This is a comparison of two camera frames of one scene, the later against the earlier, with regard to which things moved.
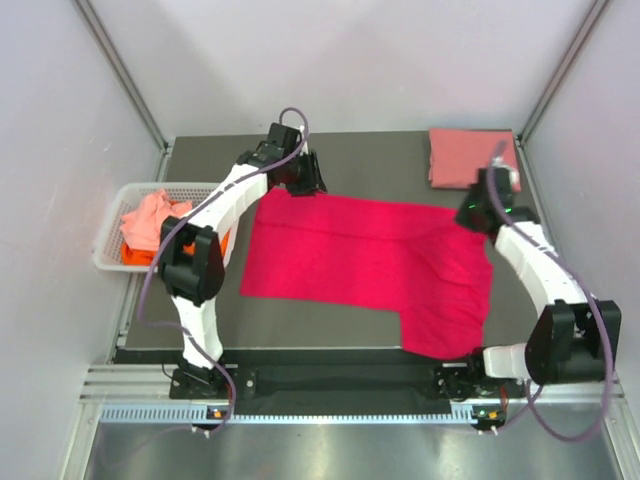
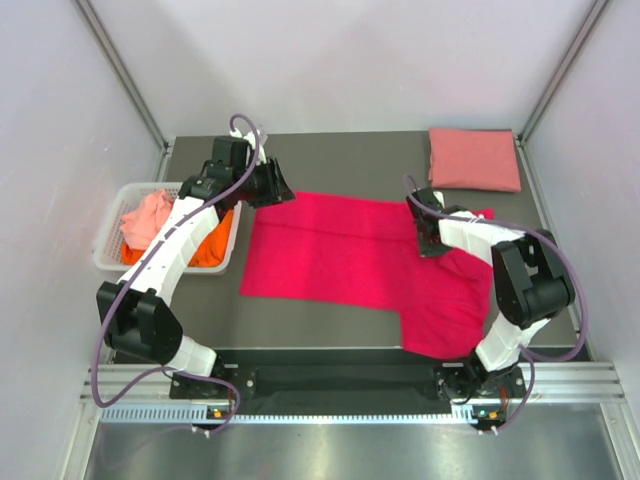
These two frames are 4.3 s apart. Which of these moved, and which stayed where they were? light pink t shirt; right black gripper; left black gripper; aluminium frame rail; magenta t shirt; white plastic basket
Moved: left black gripper; right black gripper
Stayed: white plastic basket; magenta t shirt; aluminium frame rail; light pink t shirt
